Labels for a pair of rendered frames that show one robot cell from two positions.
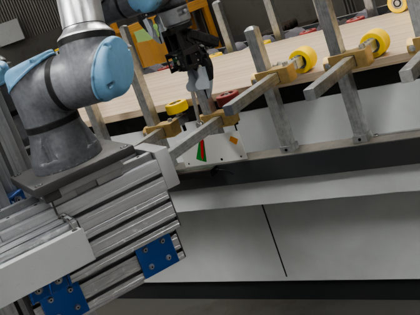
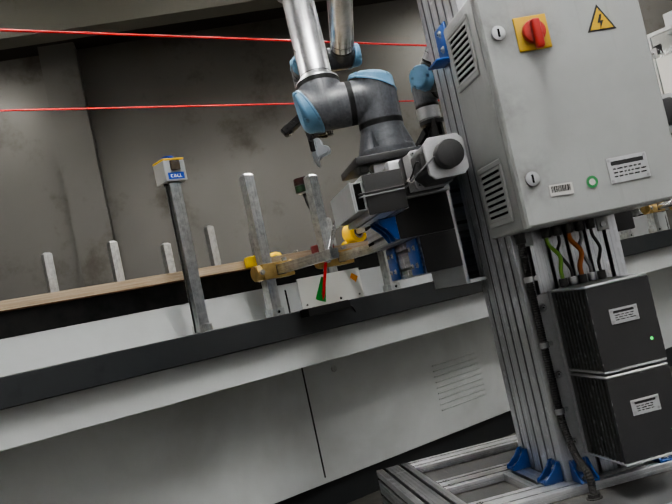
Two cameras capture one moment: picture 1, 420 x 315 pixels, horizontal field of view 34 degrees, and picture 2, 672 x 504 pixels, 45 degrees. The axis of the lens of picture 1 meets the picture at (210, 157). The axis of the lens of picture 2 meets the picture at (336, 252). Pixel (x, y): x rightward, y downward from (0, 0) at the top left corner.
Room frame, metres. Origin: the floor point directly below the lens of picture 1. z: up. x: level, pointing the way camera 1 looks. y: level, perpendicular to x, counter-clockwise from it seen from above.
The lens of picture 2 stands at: (1.58, 2.55, 0.71)
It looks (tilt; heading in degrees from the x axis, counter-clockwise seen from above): 3 degrees up; 284
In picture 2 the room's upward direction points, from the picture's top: 12 degrees counter-clockwise
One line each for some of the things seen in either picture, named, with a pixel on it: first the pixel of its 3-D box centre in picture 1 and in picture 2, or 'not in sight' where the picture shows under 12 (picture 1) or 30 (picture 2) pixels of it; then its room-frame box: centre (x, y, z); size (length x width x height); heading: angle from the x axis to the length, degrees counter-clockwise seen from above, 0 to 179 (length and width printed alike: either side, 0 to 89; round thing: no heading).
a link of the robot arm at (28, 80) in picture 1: (41, 87); not in sight; (1.45, 0.28, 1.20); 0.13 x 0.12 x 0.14; 65
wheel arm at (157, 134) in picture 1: (150, 140); (293, 266); (2.32, 0.17, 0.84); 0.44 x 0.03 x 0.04; 142
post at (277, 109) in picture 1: (274, 100); (381, 243); (2.12, -0.25, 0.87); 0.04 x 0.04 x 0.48; 52
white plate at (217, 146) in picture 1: (210, 149); (331, 288); (2.27, -0.01, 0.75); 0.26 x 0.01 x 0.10; 52
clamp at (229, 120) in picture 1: (218, 118); (332, 259); (2.26, -0.07, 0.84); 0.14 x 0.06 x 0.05; 52
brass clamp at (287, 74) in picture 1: (273, 76); not in sight; (2.10, -0.27, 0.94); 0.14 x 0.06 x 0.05; 52
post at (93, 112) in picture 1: (96, 120); (187, 257); (2.58, 0.35, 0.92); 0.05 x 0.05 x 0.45; 52
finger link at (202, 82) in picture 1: (202, 84); not in sight; (1.82, -0.05, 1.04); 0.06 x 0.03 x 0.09; 131
